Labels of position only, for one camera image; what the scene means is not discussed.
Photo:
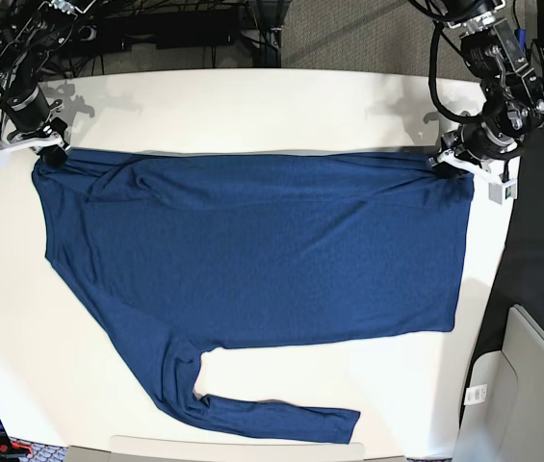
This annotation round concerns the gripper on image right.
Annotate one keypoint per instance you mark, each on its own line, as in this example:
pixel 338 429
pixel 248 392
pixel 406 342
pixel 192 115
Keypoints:
pixel 476 149

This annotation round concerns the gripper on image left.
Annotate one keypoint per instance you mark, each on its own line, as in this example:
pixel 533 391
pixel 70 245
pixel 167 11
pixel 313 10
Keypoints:
pixel 49 141

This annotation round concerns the blue long-sleeve shirt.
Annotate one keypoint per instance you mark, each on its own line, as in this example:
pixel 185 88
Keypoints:
pixel 177 256

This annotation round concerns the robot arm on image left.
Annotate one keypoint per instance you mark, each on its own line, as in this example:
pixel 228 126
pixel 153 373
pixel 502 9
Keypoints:
pixel 28 39

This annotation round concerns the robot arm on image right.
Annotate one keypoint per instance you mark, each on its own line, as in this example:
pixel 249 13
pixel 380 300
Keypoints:
pixel 514 95

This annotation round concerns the beige plastic bin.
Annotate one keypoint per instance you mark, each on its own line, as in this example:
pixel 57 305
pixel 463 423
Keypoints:
pixel 503 417

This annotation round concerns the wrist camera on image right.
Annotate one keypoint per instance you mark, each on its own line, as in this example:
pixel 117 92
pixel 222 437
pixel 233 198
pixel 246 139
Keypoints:
pixel 503 191

